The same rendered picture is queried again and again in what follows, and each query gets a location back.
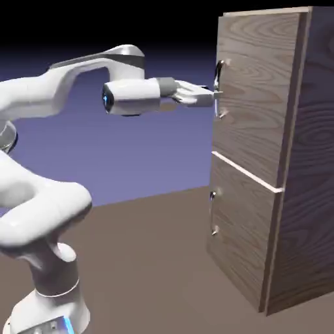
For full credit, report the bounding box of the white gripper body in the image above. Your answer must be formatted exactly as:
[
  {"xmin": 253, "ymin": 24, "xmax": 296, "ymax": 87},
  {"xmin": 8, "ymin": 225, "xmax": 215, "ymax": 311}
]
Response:
[{"xmin": 170, "ymin": 80, "xmax": 215, "ymax": 108}]

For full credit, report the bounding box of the long curved metal handle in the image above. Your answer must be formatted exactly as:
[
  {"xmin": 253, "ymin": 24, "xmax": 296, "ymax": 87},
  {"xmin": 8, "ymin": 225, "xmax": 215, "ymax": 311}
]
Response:
[{"xmin": 213, "ymin": 59, "xmax": 228, "ymax": 119}]

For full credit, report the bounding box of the large wood cabinet door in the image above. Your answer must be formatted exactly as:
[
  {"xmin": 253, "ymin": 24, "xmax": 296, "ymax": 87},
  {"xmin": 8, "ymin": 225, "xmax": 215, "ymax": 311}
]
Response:
[{"xmin": 211, "ymin": 12, "xmax": 301, "ymax": 189}]

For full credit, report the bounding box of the light wood cabinet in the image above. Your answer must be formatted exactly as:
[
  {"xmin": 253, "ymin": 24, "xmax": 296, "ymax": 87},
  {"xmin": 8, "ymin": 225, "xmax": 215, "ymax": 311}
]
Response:
[{"xmin": 205, "ymin": 5, "xmax": 334, "ymax": 317}]

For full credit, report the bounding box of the small wood cabinet door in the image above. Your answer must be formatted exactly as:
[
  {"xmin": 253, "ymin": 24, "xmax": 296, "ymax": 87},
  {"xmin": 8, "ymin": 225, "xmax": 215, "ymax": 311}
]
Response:
[{"xmin": 205, "ymin": 153, "xmax": 278, "ymax": 312}]

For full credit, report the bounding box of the short curved metal handle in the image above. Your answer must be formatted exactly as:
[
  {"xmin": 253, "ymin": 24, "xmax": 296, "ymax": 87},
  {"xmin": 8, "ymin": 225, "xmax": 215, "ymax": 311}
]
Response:
[{"xmin": 208, "ymin": 190, "xmax": 219, "ymax": 236}]

